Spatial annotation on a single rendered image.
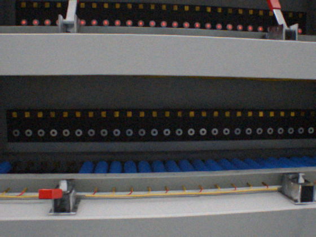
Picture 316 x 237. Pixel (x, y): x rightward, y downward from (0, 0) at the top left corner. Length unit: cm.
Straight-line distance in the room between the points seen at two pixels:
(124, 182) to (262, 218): 16
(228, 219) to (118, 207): 12
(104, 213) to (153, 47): 19
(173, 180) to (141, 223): 7
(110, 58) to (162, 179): 15
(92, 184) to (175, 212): 10
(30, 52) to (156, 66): 14
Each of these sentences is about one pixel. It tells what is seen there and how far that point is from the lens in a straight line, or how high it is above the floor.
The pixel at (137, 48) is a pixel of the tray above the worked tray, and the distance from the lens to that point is 32.
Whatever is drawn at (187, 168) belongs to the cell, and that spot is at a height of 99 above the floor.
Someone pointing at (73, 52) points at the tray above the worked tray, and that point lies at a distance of 33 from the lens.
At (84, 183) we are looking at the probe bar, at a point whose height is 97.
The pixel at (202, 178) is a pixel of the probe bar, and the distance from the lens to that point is 35.
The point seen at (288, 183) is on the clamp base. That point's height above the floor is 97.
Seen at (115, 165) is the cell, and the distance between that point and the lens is 41.
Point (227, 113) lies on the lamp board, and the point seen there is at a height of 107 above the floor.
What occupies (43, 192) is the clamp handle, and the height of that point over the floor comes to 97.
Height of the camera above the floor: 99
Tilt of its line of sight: 9 degrees up
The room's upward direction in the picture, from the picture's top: 1 degrees counter-clockwise
